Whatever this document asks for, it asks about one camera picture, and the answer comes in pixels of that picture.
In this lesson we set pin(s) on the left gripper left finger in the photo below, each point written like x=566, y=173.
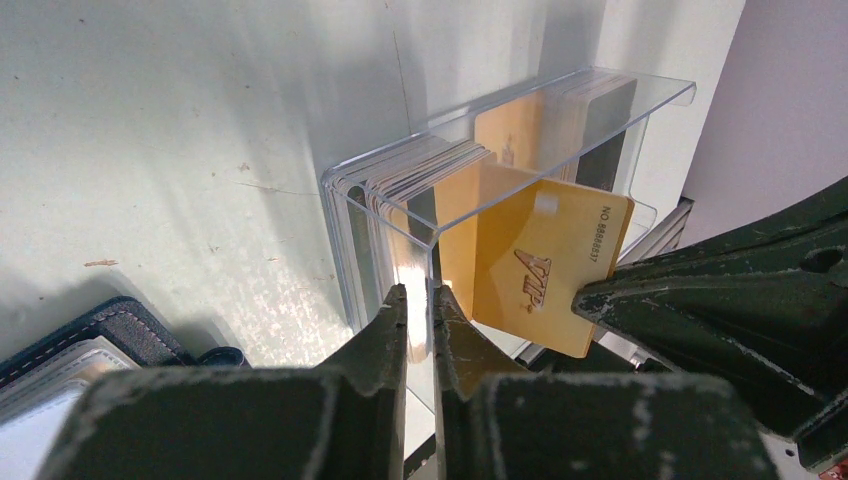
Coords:
x=341, y=419

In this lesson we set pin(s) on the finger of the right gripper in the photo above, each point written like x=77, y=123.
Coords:
x=763, y=306

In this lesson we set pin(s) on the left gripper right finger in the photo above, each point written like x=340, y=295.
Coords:
x=496, y=420

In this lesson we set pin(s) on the blue card holder wallet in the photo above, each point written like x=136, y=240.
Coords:
x=41, y=384

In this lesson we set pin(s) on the clear plastic card tray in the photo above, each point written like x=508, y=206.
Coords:
x=652, y=94

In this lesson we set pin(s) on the orange card stack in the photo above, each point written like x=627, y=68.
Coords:
x=407, y=214

